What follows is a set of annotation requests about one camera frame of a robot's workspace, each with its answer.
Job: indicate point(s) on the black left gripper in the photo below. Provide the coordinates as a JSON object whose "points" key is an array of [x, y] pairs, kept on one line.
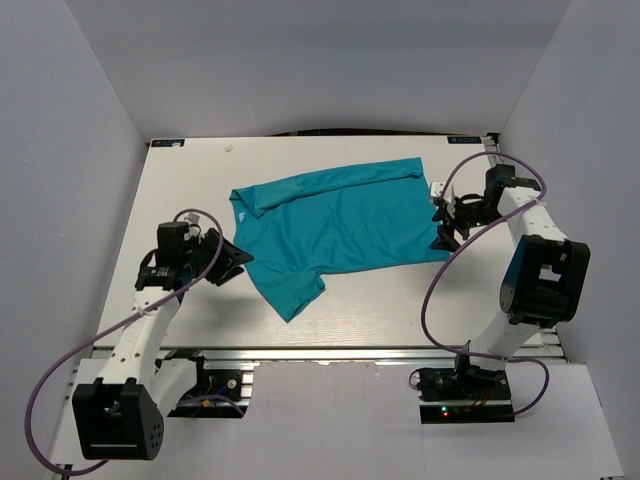
{"points": [[214, 254]]}

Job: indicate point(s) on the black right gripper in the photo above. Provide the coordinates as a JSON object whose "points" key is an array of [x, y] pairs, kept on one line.
{"points": [[454, 218]]}

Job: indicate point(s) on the teal t-shirt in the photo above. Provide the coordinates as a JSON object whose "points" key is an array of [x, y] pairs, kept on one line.
{"points": [[334, 221]]}

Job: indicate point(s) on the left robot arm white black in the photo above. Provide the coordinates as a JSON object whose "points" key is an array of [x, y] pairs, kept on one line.
{"points": [[120, 414]]}

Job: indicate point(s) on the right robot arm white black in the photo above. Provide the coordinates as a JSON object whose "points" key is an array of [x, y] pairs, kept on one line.
{"points": [[543, 281]]}

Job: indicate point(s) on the blue table corner label right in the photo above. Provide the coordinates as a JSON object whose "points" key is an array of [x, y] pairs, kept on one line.
{"points": [[464, 140]]}

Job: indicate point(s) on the blue table corner label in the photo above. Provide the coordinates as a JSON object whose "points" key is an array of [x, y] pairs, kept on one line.
{"points": [[464, 140], [167, 143]]}

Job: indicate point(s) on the blue table corner label left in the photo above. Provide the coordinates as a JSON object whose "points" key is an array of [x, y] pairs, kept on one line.
{"points": [[167, 143]]}

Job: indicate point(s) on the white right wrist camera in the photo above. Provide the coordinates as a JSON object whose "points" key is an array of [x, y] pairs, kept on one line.
{"points": [[441, 193]]}

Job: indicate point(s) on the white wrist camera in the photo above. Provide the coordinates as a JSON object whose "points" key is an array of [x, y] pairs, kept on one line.
{"points": [[192, 219], [441, 193]]}

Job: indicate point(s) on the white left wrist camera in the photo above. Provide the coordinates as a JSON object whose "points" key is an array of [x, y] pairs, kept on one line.
{"points": [[192, 219]]}

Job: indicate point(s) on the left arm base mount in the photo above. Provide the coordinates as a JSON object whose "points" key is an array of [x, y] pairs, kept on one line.
{"points": [[215, 385]]}

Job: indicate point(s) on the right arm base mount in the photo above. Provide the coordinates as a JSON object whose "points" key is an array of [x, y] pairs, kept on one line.
{"points": [[463, 394]]}

